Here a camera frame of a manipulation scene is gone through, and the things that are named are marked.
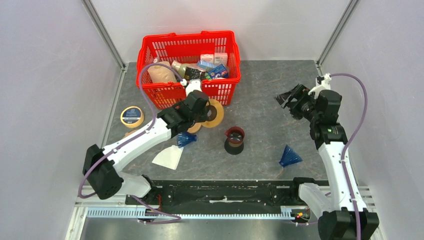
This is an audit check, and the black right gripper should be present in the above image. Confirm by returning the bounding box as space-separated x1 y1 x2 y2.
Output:
273 82 321 123

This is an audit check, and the wooden dripper holder ring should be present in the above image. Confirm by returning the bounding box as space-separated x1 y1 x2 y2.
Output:
200 98 225 129

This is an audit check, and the white paper coffee filter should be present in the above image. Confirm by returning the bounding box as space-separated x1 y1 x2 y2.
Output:
152 145 184 170

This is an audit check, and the blue ribbed dripper cone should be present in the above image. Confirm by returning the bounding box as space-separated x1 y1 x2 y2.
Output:
176 131 198 148
278 145 303 168

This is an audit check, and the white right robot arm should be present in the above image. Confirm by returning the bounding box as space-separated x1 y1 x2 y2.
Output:
275 84 380 240

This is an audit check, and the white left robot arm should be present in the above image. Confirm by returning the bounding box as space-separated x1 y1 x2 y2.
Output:
82 90 210 204

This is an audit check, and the green glass bottle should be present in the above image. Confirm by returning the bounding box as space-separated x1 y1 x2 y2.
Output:
171 60 197 78

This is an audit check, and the blue toothpaste box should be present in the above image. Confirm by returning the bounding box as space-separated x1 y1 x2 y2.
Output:
208 64 230 79

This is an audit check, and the light blue small box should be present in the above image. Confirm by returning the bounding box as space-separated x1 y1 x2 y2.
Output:
196 60 217 72

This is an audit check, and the beige paper roll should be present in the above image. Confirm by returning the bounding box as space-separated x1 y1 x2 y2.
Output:
147 65 177 84

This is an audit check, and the white pink small box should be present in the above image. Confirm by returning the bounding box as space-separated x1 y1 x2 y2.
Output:
200 53 215 64

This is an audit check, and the white red carton box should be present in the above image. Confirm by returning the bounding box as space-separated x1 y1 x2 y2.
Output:
213 52 229 66

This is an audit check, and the red plastic shopping basket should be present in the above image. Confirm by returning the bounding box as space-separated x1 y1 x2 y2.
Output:
135 30 241 109

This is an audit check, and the brown cardboard piece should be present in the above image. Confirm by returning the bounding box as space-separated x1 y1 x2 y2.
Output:
124 129 137 138

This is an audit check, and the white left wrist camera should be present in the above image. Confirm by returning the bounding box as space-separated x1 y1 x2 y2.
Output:
179 79 202 96

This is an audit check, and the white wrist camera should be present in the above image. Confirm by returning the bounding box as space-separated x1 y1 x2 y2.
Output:
308 73 332 99
179 79 202 96

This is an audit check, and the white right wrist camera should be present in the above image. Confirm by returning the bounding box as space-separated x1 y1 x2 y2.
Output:
308 73 332 99

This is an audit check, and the slotted aluminium cable rail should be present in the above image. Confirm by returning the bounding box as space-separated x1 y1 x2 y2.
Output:
86 206 298 221

